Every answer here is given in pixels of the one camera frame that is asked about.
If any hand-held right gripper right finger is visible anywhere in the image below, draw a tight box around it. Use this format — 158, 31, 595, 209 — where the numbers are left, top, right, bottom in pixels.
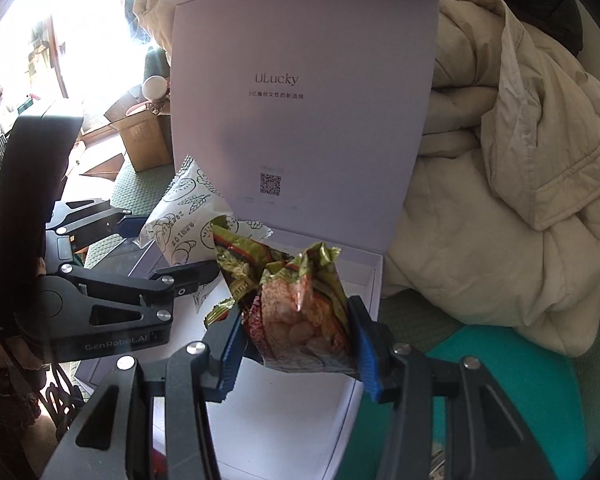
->
347, 296, 561, 480

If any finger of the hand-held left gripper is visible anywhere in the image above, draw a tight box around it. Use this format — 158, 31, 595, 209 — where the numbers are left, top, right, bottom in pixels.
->
46, 198, 152, 252
60, 260, 220, 331

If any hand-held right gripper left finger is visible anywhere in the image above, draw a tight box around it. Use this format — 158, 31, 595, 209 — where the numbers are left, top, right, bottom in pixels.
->
42, 305, 253, 480

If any white bread packet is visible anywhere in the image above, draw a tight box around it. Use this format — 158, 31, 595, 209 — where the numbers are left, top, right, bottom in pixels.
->
139, 156, 273, 313

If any green snack packet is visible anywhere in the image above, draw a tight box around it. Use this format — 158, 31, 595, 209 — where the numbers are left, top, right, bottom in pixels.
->
203, 215, 361, 376

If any white gift box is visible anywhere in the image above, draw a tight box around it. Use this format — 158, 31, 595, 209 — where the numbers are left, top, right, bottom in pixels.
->
75, 0, 458, 480

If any flat cardboard piece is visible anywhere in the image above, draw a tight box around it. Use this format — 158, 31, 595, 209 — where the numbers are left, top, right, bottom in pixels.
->
80, 152, 126, 181

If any small cardboard box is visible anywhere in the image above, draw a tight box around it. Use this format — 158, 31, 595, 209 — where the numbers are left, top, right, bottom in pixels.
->
105, 87, 173, 173

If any pink white round object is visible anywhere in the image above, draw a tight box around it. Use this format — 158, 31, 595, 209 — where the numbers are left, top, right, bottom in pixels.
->
142, 75, 170, 102

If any teal bubble mat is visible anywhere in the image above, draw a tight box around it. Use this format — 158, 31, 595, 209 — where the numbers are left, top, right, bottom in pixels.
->
337, 325, 588, 480

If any beige padded jacket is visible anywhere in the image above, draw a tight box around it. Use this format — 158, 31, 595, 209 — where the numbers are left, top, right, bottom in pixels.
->
132, 0, 600, 358

